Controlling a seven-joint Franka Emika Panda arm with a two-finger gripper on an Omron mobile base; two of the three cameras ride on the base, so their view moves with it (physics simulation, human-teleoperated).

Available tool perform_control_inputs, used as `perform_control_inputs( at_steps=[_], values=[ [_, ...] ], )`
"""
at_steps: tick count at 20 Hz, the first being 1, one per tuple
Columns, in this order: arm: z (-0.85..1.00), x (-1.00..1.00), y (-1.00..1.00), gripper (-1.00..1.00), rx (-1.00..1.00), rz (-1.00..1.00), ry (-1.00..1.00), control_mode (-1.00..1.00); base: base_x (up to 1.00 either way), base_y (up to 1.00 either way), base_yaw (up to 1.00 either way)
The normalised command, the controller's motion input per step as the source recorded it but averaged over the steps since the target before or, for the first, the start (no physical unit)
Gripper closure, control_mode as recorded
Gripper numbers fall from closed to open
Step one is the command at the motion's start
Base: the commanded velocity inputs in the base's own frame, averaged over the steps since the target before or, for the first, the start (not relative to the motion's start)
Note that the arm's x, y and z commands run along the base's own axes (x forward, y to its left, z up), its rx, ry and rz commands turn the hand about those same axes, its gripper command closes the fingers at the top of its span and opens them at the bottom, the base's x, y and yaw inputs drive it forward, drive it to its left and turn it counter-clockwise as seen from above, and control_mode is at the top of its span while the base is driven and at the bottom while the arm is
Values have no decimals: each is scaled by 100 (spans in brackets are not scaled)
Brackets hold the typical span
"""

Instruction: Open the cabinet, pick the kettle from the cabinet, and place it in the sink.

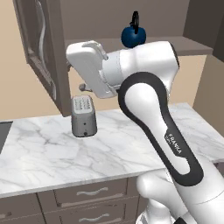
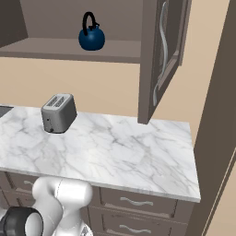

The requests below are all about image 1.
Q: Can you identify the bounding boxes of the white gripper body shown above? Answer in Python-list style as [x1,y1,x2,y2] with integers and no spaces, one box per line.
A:
[66,41,118,100]

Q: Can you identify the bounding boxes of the brown cabinet door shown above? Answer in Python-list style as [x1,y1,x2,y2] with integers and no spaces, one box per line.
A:
[12,0,73,117]
[183,0,224,63]

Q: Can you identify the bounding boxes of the grey toaster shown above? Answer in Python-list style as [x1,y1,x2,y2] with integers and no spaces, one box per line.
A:
[71,94,97,138]

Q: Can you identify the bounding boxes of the brown drawer front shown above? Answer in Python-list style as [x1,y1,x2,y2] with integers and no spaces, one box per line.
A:
[53,178,129,208]
[0,192,46,224]
[43,197,140,224]

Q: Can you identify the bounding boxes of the silver curved door handle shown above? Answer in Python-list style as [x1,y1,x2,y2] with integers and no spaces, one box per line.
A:
[34,0,47,57]

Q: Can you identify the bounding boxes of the blue kettle with black handle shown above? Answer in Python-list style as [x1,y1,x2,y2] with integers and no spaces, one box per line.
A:
[121,10,147,49]

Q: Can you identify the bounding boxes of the brown wall cabinet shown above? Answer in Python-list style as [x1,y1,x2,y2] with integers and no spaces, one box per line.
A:
[59,0,215,57]

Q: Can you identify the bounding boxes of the silver wavy drawer handle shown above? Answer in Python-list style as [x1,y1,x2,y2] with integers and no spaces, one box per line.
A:
[77,213,111,224]
[75,187,109,197]

